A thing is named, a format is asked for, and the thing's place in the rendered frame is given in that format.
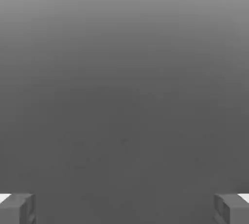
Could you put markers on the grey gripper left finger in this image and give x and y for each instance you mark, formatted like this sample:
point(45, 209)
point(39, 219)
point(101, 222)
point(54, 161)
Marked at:
point(15, 210)

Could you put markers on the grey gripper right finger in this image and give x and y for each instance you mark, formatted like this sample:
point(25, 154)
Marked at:
point(233, 210)

